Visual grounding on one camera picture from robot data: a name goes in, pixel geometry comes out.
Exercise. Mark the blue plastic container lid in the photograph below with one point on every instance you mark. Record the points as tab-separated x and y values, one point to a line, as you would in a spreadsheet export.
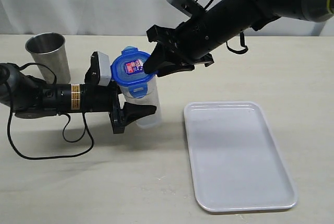
128	72

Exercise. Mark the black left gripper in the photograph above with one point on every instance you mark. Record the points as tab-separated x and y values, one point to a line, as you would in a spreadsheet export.
105	99

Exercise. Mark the white plastic tray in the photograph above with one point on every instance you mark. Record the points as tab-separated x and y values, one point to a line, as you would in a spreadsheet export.
235	161

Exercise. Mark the white backdrop cloth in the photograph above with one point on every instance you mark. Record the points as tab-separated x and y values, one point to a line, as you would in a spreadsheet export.
88	17

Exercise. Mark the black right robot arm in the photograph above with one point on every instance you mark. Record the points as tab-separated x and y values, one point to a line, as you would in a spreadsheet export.
232	17

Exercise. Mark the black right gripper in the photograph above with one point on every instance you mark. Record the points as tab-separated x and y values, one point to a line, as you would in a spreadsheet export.
180	49

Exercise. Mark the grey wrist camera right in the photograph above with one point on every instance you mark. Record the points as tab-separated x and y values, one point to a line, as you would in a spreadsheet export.
180	5

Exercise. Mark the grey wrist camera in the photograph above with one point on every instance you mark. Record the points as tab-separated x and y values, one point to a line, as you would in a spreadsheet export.
180	5
105	74

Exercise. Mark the stainless steel cup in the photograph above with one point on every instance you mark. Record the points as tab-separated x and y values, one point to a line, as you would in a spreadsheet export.
49	49

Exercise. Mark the clear plastic tea bottle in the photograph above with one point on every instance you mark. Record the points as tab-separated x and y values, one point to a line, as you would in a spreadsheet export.
146	101

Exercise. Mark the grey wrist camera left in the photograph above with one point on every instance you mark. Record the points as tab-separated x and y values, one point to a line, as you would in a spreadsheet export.
105	74

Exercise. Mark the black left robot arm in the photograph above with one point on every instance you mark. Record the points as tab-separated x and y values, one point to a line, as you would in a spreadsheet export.
33	98

